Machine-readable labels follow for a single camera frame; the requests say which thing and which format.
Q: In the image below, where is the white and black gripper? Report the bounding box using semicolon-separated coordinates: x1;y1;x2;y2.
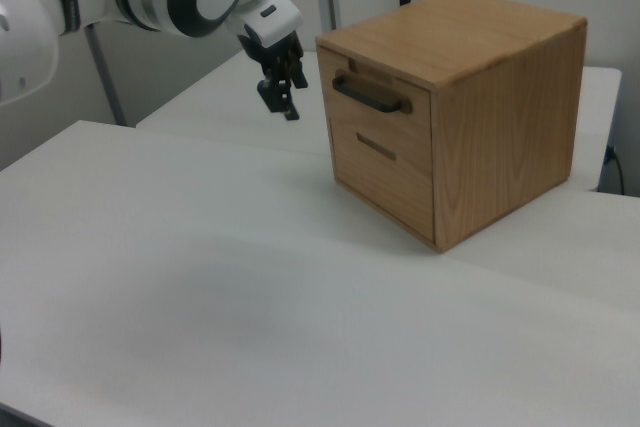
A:
234;0;310;122

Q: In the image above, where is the black metal bar handle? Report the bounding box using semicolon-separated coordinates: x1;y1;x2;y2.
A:
331;69;413;115

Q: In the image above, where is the wooden drawer with bar handle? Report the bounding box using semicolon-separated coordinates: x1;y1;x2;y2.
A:
317;45;434;147

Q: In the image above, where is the wooden drawer with slot grip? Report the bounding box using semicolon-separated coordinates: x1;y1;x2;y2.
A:
328;115;436;245

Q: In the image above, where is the wooden drawer cabinet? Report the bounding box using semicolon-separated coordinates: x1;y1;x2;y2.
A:
314;0;589;254

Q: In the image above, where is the black velcro cable strap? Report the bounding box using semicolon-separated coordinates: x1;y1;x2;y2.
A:
51;0;83;37

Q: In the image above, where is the black power cable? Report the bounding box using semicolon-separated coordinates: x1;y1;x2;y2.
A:
611;150;627;196

